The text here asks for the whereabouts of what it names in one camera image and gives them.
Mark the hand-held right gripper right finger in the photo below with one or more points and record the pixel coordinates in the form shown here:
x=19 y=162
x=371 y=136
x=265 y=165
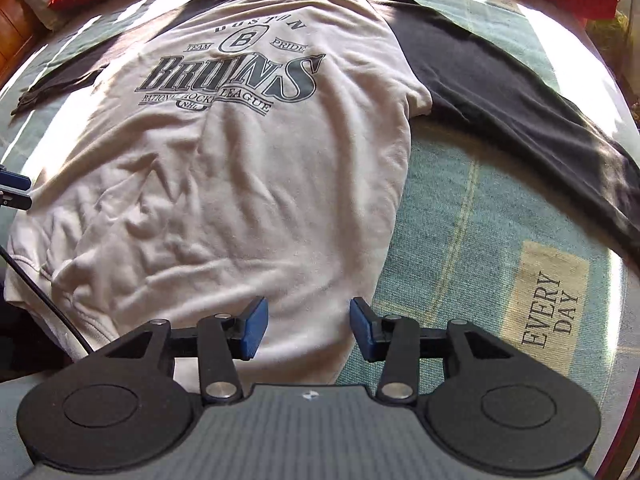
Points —
x=362 y=327

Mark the pale green pillow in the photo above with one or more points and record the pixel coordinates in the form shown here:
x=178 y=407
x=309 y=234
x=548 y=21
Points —
x=40 y=5

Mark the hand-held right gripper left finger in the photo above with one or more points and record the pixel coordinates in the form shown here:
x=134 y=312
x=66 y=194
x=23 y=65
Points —
x=255 y=327

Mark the wooden headboard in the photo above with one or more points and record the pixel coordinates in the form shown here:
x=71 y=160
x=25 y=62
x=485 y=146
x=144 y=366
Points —
x=10 y=20

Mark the teal plaid blanket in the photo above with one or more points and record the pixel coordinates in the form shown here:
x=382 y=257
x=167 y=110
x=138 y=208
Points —
x=450 y=220

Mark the white sweatshirt with dark sleeves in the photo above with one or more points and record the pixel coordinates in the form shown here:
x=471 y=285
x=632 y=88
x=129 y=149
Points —
x=225 y=185

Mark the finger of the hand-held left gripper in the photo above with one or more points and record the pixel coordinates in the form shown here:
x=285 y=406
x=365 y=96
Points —
x=12 y=180

